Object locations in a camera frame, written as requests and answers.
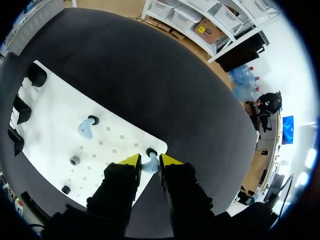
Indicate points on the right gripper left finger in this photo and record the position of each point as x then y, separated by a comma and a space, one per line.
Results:
120, 180

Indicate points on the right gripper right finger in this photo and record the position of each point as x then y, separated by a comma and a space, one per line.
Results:
180, 182

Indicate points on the white plate with black stands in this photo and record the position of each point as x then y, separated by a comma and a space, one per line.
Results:
62, 112

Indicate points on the light blue earbud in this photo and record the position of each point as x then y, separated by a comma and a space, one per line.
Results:
86, 130
151, 167

